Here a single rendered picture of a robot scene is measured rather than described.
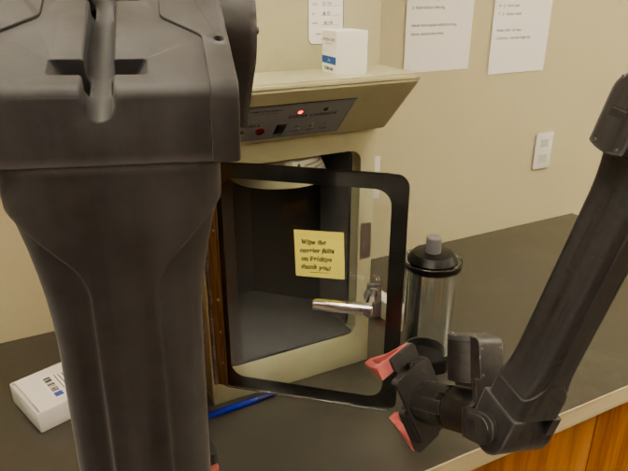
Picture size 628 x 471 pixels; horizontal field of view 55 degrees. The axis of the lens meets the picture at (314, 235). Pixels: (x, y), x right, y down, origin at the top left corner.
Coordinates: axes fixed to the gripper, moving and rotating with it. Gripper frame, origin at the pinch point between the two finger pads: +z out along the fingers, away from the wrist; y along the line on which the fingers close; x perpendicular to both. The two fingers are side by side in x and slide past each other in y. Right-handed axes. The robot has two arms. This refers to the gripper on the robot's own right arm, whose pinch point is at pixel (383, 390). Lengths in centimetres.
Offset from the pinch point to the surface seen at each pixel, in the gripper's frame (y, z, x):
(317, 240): 24.2, 3.3, -2.0
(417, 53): 43, 40, -73
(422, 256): 10.0, 9.1, -24.3
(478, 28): 42, 36, -93
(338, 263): 19.8, 2.1, -3.1
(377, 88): 40.8, -3.8, -17.6
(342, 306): 14.9, -0.4, 0.8
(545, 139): 4, 43, -114
